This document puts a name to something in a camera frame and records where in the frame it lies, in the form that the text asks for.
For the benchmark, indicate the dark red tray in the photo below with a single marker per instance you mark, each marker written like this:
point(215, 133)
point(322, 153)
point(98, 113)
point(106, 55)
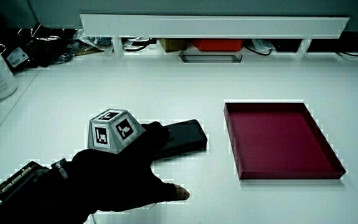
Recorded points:
point(275, 140)

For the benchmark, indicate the white desk shelf riser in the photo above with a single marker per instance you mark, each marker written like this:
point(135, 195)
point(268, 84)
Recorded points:
point(213, 26)

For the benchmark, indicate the black device with white label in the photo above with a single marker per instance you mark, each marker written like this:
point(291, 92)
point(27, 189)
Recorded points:
point(26, 54)

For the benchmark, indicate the person's left hand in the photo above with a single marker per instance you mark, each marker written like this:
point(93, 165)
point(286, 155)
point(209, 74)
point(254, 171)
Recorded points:
point(123, 183)

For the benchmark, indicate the white desk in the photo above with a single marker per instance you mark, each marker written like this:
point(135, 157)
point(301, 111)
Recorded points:
point(166, 87)

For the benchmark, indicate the black battery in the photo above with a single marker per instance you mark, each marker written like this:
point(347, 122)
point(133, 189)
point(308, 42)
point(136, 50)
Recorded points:
point(185, 137)

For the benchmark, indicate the person's left forearm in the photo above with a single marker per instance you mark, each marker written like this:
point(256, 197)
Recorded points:
point(42, 199)

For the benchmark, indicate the clear plastic bag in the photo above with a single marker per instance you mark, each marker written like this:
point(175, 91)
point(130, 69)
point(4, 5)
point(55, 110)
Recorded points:
point(93, 42)

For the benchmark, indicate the red box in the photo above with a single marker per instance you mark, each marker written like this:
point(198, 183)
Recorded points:
point(217, 44)

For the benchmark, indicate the tan cardboard box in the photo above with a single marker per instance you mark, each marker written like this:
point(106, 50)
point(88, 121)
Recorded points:
point(172, 44)

